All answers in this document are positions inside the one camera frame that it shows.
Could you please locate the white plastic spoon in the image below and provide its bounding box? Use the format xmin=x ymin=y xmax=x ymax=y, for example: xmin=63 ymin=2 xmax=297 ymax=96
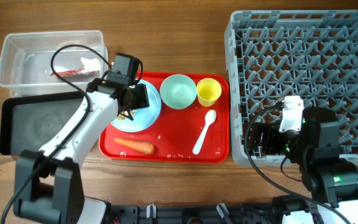
xmin=192 ymin=110 xmax=217 ymax=155

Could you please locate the orange carrot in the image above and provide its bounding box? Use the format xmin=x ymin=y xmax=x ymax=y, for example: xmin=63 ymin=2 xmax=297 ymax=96
xmin=114 ymin=138 xmax=155 ymax=155

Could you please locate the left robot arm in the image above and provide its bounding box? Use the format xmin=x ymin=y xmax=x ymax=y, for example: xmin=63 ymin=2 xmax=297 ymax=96
xmin=9 ymin=78 xmax=149 ymax=223

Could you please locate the yellow cup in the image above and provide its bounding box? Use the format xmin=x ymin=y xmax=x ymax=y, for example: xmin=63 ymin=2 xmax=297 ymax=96
xmin=196 ymin=78 xmax=222 ymax=107

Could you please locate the rice and peanuts pile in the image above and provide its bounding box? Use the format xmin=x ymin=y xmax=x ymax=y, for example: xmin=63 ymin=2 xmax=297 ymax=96
xmin=116 ymin=110 xmax=136 ymax=121

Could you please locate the red snack wrapper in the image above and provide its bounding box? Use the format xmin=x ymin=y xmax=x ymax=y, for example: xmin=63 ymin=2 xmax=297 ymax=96
xmin=50 ymin=68 xmax=90 ymax=77

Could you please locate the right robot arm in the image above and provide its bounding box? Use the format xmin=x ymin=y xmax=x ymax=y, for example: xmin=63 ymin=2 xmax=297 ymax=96
xmin=244 ymin=107 xmax=358 ymax=223

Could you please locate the light blue plate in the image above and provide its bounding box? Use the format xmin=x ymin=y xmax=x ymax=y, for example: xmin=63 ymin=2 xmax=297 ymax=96
xmin=111 ymin=80 xmax=162 ymax=133

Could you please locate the red serving tray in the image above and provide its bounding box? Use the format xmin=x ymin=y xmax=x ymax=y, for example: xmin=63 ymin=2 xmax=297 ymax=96
xmin=99 ymin=73 xmax=230 ymax=164

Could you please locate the black tray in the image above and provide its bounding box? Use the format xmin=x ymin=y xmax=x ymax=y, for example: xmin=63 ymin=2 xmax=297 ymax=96
xmin=0 ymin=91 xmax=83 ymax=156

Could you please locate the clear plastic bin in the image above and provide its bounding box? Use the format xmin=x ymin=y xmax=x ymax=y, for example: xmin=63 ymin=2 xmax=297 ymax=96
xmin=0 ymin=30 xmax=109 ymax=97

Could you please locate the mint green bowl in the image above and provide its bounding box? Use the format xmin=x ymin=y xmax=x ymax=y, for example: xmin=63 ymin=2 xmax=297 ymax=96
xmin=160 ymin=74 xmax=196 ymax=110

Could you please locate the grey dishwasher rack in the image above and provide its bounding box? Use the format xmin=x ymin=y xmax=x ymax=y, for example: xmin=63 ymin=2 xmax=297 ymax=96
xmin=224 ymin=10 xmax=358 ymax=166

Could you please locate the white tissue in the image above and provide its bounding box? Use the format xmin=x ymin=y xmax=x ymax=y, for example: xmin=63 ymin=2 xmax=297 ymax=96
xmin=80 ymin=57 xmax=101 ymax=74

